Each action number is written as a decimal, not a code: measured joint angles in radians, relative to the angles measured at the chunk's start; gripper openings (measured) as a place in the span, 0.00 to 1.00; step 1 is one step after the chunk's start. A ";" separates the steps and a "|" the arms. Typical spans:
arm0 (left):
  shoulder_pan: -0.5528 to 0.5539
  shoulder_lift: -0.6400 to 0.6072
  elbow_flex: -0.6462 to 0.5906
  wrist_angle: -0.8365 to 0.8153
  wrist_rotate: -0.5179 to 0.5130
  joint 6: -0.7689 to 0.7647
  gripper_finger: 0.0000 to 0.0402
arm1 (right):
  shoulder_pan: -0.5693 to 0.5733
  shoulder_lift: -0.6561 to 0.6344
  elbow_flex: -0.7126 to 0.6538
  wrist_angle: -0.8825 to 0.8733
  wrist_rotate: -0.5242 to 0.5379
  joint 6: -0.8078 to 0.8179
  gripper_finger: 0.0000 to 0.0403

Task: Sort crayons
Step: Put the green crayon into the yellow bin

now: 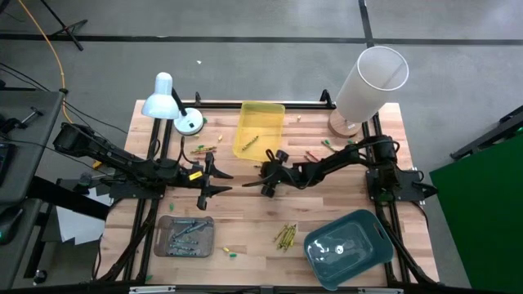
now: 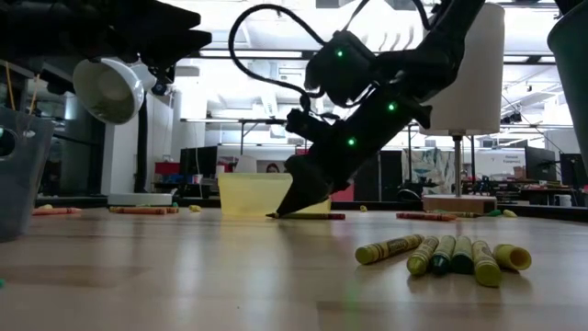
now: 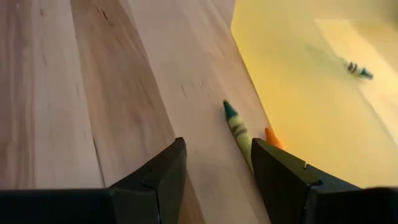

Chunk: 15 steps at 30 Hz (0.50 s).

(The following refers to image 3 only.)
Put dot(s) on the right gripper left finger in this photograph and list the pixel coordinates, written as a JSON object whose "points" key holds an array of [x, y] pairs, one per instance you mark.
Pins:
{"points": [[155, 186]]}

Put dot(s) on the orange crayon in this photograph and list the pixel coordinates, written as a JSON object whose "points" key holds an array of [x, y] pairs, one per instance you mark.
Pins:
{"points": [[273, 138]]}

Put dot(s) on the yellow translucent bin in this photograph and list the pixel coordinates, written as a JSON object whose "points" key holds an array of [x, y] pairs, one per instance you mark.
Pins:
{"points": [[311, 124]]}

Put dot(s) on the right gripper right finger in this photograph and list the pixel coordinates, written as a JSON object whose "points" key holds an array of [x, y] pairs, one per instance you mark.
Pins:
{"points": [[280, 186]]}

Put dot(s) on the green crayon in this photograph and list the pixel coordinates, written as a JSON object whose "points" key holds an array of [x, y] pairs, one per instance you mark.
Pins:
{"points": [[237, 130], [357, 70]]}

